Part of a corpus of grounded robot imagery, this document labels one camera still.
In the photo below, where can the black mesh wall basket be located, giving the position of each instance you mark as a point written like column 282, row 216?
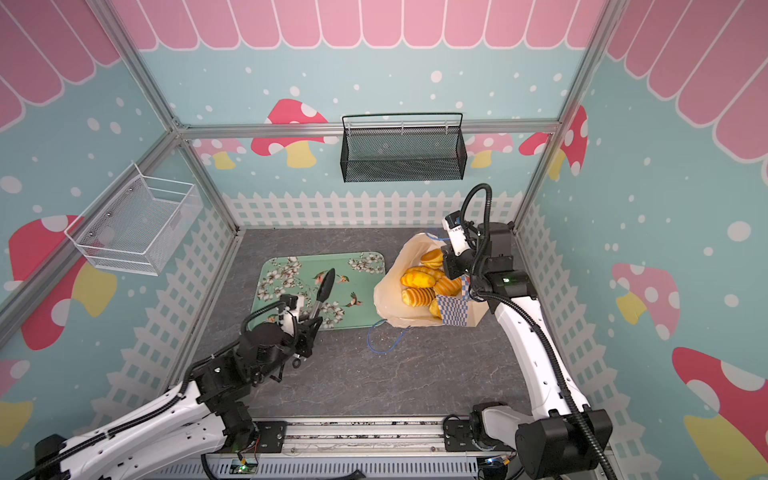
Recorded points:
column 405, row 147

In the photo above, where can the yellow fake bread loaf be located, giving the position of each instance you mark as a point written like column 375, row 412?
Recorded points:
column 418, row 297

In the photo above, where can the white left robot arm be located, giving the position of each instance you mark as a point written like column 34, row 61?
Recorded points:
column 168, row 408

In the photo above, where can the checkered paper croissant bag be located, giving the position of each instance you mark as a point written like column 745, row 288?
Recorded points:
column 458, row 311

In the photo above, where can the orange fake croissant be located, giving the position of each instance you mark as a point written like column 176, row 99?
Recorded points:
column 445, row 286

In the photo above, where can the black metal tongs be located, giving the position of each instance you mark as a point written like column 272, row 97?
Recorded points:
column 307, row 327

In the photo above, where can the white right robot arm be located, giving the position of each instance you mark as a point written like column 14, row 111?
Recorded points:
column 562, row 434

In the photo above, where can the yellow fake bread roll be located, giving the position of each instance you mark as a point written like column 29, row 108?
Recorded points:
column 420, row 277

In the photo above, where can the yellow fake croissant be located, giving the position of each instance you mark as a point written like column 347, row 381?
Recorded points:
column 433, row 259

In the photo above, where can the white wire wall basket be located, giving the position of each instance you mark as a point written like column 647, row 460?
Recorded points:
column 137, row 226

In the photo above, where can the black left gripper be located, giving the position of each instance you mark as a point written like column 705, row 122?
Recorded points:
column 307, row 337

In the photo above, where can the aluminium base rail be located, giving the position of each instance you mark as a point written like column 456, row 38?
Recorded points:
column 319, row 444

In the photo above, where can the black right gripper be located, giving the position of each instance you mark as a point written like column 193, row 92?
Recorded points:
column 454, row 265

